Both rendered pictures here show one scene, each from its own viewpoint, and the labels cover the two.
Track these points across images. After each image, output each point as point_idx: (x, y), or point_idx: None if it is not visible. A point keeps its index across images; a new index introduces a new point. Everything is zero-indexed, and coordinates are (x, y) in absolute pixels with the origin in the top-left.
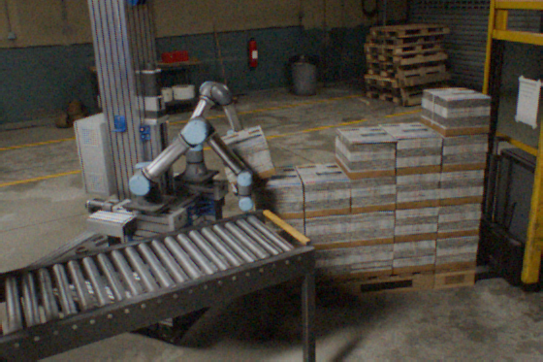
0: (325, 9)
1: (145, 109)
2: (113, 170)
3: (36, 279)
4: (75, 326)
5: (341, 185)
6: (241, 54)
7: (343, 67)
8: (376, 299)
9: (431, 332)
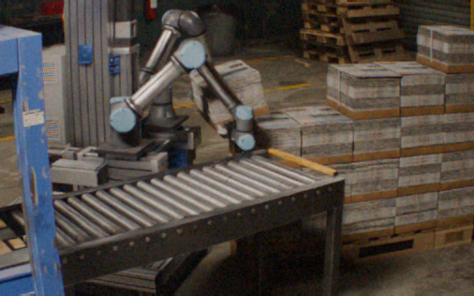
0: None
1: (115, 37)
2: (71, 112)
3: None
4: (115, 247)
5: (344, 127)
6: (136, 3)
7: (267, 21)
8: (377, 263)
9: (439, 284)
